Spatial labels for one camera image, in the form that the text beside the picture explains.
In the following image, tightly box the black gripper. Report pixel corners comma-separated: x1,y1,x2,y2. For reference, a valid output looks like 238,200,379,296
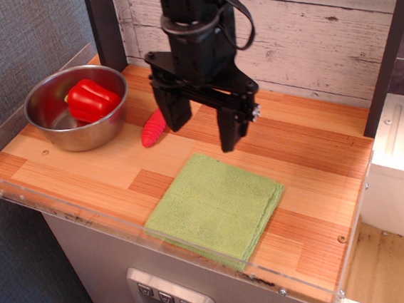
145,19,258,153

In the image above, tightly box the green cloth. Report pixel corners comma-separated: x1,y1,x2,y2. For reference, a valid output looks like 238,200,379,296
145,153,284,272

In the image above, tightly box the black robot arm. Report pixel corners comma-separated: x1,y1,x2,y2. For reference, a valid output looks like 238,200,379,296
145,0,260,152

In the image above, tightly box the clear acrylic edge guard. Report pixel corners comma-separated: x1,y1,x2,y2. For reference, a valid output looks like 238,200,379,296
0,132,373,303

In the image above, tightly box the red toy bell pepper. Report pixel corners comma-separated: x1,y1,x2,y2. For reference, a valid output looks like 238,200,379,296
65,79,121,123

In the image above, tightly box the stainless steel bowl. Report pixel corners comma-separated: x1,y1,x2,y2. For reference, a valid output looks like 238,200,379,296
24,65,128,152

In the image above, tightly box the grey toy fridge cabinet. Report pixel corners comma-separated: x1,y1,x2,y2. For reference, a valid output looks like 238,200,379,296
43,214,303,303

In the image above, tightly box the white toy sink unit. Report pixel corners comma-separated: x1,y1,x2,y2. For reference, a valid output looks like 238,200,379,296
341,13,404,253

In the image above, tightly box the red-handled metal fork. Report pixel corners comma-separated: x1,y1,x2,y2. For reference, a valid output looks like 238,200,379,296
141,108,167,148

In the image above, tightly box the dark left vertical post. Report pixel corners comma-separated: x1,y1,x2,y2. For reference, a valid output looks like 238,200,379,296
84,0,128,72

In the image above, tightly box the dark vertical post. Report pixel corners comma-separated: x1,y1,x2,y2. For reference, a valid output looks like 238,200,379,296
363,0,404,138
84,0,128,72

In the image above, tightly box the dark right vertical post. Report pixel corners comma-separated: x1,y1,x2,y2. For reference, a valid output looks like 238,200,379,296
363,0,404,138

